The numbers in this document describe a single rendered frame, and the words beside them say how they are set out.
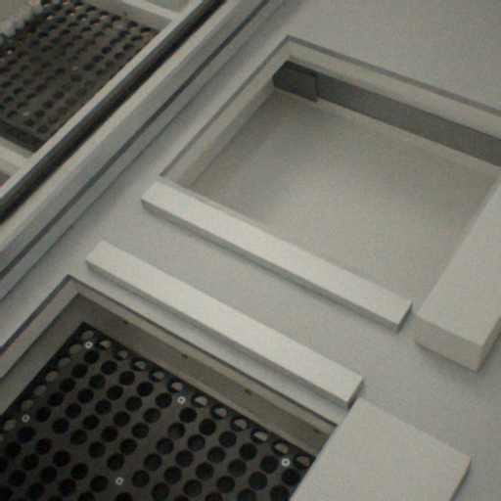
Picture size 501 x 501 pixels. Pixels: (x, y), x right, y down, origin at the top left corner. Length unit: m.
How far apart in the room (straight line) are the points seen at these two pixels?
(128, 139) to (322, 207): 0.21
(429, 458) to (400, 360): 0.08
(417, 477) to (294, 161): 0.41
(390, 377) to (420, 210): 0.27
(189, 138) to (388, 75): 0.19
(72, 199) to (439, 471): 0.35
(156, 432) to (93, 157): 0.22
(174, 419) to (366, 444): 0.16
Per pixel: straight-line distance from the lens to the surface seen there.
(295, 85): 0.91
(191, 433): 0.63
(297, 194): 0.84
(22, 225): 0.66
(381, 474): 0.55
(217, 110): 0.76
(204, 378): 0.71
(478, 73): 0.78
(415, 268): 0.78
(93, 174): 0.70
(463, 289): 0.59
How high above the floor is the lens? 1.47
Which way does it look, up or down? 53 degrees down
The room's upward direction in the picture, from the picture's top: 10 degrees counter-clockwise
